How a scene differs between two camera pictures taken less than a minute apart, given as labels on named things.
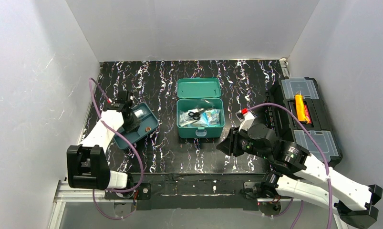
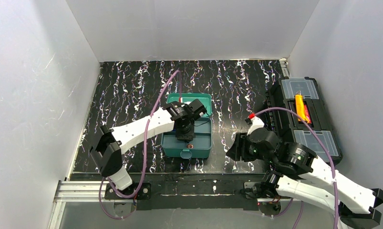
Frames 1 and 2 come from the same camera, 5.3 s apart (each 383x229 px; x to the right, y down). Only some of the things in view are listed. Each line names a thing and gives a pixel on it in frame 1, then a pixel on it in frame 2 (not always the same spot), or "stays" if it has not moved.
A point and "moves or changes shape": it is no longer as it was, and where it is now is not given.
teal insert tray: [148, 121] moves or changes shape
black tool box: [304, 95] stays
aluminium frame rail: [65, 193] stays
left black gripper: [131, 120] -> [184, 136]
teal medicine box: [200, 111] -> [201, 145]
